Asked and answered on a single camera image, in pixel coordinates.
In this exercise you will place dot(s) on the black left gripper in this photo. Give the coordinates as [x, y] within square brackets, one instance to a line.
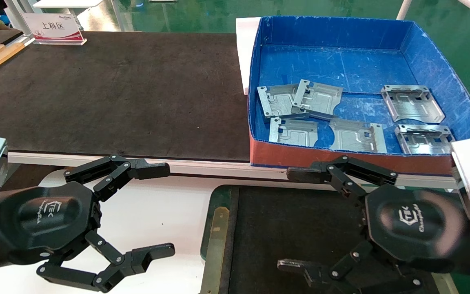
[43, 220]

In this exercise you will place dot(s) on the black foam lined tray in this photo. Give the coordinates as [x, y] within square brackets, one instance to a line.
[284, 228]

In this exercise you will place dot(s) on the stamped grey metal plate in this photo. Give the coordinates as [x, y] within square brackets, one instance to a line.
[292, 134]
[412, 104]
[422, 141]
[355, 136]
[278, 100]
[318, 98]

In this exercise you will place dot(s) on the white red sign placard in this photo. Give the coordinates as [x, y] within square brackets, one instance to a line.
[53, 26]

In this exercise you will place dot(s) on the aluminium conveyor frame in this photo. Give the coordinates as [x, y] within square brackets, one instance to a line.
[202, 166]

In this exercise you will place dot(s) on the white table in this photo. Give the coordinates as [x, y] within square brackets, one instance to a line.
[67, 3]

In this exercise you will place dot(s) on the white metal railing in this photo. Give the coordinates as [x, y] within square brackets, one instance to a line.
[14, 12]

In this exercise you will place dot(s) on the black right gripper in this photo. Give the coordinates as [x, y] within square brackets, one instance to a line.
[414, 224]

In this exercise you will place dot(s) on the blue box with brown sides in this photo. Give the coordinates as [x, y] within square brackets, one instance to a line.
[341, 61]

